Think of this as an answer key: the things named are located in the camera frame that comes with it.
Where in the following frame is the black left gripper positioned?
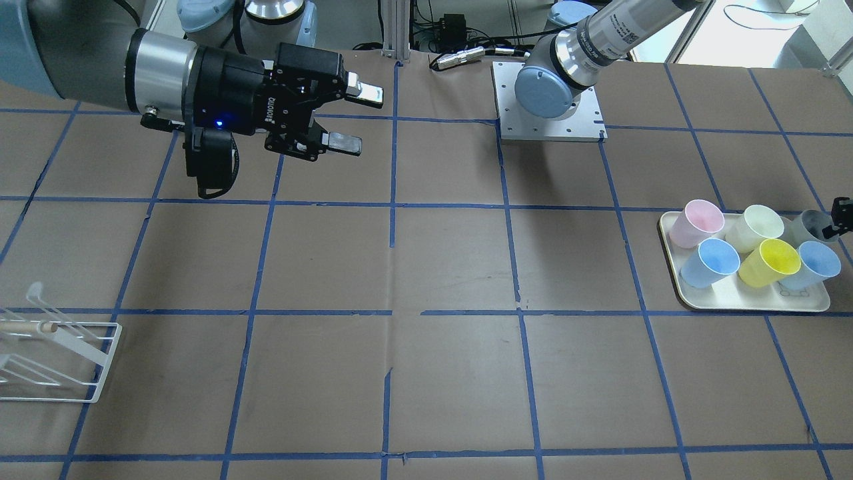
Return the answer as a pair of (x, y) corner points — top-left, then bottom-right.
(822, 197), (852, 240)

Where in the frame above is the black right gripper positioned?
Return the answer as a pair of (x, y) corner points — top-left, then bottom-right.
(194, 48), (385, 161)

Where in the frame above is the grey plastic cup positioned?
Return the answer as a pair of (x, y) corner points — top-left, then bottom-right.
(780, 209), (838, 248)

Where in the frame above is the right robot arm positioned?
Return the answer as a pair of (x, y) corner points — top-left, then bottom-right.
(2, 1), (383, 176)

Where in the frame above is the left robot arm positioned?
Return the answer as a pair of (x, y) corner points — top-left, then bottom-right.
(504, 1), (851, 231)

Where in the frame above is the light blue plastic cup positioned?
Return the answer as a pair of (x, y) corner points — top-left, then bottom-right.
(779, 241), (842, 291)

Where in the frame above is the cream white plastic cup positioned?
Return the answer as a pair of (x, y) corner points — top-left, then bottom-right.
(723, 205), (785, 254)

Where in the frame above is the yellow plastic cup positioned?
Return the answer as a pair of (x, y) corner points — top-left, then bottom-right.
(737, 238), (802, 289)

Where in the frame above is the pink plastic cup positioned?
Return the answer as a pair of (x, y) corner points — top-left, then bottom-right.
(669, 199), (725, 249)

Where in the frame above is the cream plastic tray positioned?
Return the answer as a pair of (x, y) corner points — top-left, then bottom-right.
(658, 211), (830, 313)

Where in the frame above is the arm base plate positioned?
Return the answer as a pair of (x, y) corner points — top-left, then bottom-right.
(492, 61), (607, 142)
(277, 9), (317, 68)

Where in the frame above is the aluminium frame post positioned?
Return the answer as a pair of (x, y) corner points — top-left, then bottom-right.
(379, 0), (412, 63)

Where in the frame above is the silver cable connector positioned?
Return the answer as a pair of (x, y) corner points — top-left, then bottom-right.
(429, 47), (486, 72)

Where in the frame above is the white wire cup rack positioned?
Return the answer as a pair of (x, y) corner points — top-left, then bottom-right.
(1, 281), (123, 404)

